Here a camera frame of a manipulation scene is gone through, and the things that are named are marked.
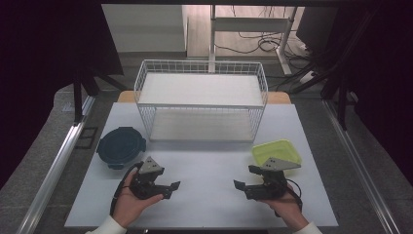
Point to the dark curtain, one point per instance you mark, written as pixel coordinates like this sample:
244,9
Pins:
39,65
386,81

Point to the round dark blue lidded container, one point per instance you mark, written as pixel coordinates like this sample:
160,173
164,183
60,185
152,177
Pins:
120,147

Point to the dark box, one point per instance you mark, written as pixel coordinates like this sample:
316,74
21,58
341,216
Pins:
316,29

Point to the white metal desk frame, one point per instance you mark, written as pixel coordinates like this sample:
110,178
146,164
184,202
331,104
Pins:
250,24

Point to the wooden table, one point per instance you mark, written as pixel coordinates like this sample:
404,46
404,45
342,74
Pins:
125,97

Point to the black floor bracket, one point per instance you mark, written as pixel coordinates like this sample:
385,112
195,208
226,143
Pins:
87,138

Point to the aluminium rail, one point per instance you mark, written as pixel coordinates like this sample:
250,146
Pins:
363,169
53,172

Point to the black metal stand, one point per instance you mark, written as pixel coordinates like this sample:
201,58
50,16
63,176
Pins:
342,97
78,97

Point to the white power strip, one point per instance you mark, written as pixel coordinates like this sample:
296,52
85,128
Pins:
307,77

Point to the green rectangular plastic container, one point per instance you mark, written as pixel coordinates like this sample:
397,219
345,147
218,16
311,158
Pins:
276,151

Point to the person's left hand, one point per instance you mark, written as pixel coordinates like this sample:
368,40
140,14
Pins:
128,203

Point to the person's right hand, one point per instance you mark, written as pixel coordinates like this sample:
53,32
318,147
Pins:
287,208

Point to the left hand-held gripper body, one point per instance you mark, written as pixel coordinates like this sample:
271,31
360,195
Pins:
144,182

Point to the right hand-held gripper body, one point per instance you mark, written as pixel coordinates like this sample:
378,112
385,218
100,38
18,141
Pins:
271,183

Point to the white cabinet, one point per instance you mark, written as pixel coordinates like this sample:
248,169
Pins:
146,29

